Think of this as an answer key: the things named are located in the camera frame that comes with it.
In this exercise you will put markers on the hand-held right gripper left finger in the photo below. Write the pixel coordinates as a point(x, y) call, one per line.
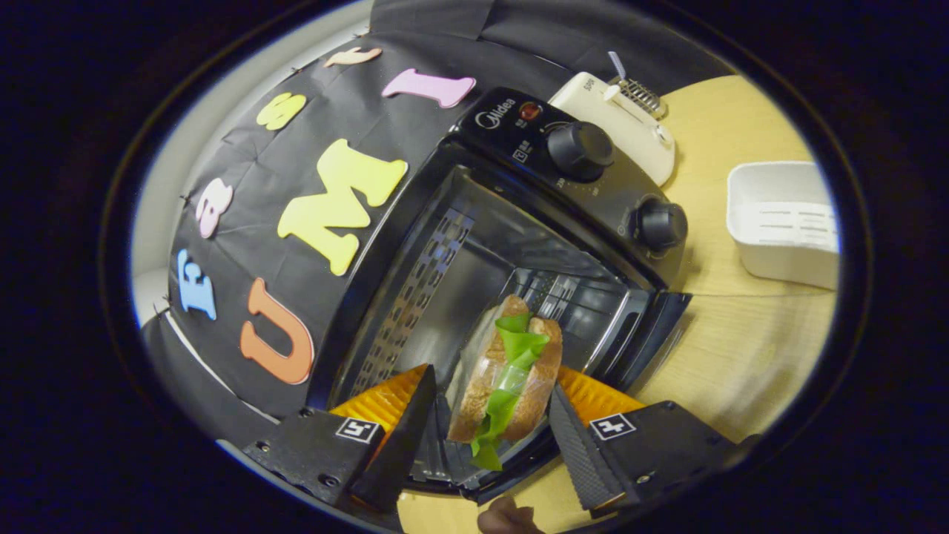
point(404, 445)

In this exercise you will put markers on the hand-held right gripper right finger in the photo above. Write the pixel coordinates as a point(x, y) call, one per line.
point(582, 452)

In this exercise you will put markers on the lettuce sandwich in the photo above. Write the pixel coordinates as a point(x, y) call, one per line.
point(534, 400)

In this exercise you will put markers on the black electric oven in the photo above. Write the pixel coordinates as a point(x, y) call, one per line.
point(504, 141)

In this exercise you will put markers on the white plastic container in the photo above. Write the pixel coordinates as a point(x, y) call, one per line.
point(778, 252)

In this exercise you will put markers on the white toaster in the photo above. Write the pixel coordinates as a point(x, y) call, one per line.
point(615, 130)

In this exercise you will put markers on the small white spoon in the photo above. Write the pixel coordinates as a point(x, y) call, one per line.
point(617, 65)

